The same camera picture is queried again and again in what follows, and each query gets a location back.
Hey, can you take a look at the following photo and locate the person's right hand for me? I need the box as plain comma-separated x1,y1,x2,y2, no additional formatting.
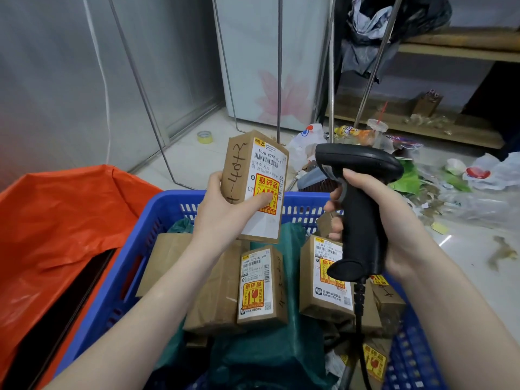
323,168,438,282

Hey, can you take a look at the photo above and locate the person's left hand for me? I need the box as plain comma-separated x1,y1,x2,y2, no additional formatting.
193,171,275,268

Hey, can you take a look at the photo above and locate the black barcode scanner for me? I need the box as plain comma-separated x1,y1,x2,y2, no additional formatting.
315,142,405,283

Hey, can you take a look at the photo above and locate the blue plastic basket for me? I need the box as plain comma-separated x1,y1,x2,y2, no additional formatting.
55,190,447,390

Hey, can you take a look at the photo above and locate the pile of cardboard parcels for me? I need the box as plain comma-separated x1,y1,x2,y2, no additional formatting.
136,211,407,390

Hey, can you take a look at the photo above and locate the person's right forearm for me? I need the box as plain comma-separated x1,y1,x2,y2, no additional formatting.
400,243,520,390

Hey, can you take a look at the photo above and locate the person's left forearm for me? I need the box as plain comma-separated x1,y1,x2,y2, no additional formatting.
44,239,228,390

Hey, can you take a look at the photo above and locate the heap of torn paper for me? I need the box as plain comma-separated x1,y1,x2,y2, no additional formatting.
414,186,446,224

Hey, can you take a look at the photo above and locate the green plastic bag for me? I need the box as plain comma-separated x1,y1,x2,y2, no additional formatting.
388,158,423,196

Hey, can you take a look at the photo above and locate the green plastic scrap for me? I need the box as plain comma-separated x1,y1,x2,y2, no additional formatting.
440,170,473,193

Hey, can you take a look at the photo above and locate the clear plastic wrap heap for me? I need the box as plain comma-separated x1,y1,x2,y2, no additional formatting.
414,170,520,230

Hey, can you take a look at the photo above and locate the white paper bowl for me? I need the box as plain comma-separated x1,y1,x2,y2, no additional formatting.
445,158,468,177

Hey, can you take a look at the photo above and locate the brown paper scrap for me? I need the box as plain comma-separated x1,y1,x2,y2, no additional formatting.
486,235,519,272

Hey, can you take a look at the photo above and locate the red blue snack packet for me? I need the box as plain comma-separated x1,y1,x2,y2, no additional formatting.
386,133,424,153

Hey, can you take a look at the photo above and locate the plastic cup red straw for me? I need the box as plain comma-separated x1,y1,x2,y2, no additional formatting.
367,102,389,145

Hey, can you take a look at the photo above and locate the orange snack packet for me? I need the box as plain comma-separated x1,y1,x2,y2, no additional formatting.
334,125,374,146

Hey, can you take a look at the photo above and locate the white bag with red lid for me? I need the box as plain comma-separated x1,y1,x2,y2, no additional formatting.
463,152,520,191

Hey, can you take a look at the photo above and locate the wooden shelf unit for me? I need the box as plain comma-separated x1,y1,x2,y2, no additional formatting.
327,26,520,150

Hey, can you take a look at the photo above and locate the white bag red blue logo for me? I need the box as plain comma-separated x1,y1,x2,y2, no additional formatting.
286,123,329,171

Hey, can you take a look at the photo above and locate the crumpled clear plastic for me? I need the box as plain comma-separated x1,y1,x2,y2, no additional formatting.
404,113,454,137

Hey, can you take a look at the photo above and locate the small brown carton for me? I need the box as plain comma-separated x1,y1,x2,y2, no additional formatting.
411,89,444,118

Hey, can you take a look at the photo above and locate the dark green mailer bag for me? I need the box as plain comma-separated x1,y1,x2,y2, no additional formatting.
154,217,338,390

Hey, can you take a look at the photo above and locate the orange plastic bag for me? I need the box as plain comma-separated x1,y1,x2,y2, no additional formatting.
0,164,163,390

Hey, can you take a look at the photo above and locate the white fridge pink flower print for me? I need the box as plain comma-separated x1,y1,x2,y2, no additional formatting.
213,0,336,133

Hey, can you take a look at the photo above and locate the steel pole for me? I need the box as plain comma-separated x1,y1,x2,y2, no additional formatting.
353,0,406,129

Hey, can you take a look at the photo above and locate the grey cloth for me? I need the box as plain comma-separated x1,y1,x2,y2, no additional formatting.
340,0,401,84

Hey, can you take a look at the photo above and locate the long brown wrapped parcel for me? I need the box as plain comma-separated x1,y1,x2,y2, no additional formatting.
406,27,520,53

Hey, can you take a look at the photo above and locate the black plastic bag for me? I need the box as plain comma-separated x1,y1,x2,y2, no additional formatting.
349,0,453,43

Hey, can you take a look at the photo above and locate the white cable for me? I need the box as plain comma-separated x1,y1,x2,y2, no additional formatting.
81,0,113,166

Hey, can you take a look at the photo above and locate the dark metal tube frame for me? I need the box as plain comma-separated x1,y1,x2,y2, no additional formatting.
106,0,283,191

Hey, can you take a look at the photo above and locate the shiny steel tube frame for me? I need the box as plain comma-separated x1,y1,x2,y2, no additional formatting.
210,0,336,144

